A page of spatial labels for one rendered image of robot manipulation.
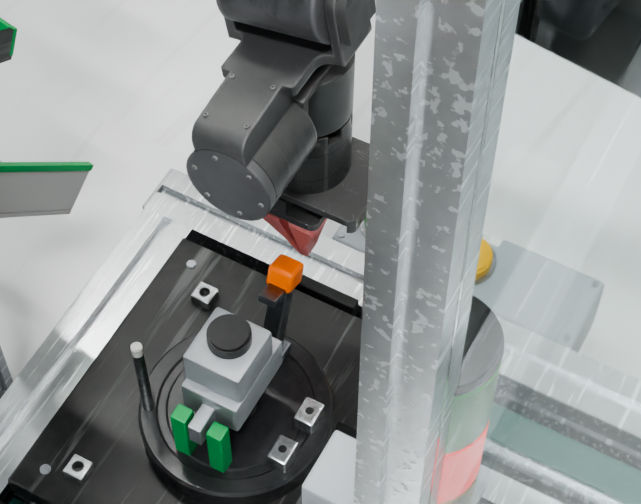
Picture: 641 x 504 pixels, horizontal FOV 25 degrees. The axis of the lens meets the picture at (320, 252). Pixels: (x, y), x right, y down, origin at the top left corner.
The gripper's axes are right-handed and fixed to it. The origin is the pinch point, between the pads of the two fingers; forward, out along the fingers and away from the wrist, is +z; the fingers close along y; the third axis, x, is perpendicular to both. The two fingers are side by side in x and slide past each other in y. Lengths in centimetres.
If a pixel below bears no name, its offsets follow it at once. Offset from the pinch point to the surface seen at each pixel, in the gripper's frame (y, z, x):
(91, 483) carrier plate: -6.8, 9.8, -19.7
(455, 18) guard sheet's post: 20, -57, -29
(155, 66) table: -29.6, 19.6, 23.9
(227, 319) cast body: -0.6, -3.0, -10.0
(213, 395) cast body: 0.1, 1.1, -13.5
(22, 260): -27.9, 20.1, -0.7
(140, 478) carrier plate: -3.9, 9.7, -17.7
